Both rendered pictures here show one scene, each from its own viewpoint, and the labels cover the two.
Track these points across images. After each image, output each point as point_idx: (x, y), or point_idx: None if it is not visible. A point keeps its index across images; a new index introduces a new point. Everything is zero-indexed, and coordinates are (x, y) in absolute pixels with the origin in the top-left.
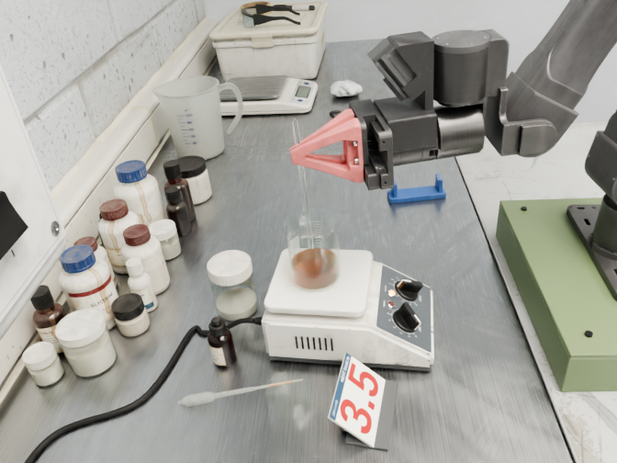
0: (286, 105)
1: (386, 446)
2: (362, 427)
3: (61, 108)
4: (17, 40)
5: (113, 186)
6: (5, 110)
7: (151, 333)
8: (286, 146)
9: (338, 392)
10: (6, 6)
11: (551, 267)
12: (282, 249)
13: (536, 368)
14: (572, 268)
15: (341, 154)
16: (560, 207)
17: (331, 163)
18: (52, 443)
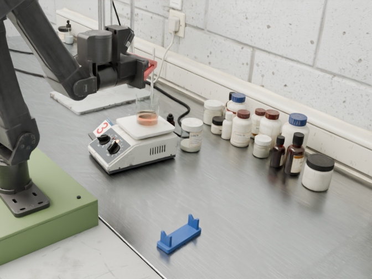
0: None
1: (88, 133)
2: (98, 129)
3: (353, 88)
4: (347, 37)
5: (333, 145)
6: None
7: (207, 132)
8: (354, 254)
9: (110, 123)
10: (352, 19)
11: (49, 169)
12: (211, 174)
13: None
14: (38, 172)
15: (145, 77)
16: (55, 207)
17: None
18: (187, 109)
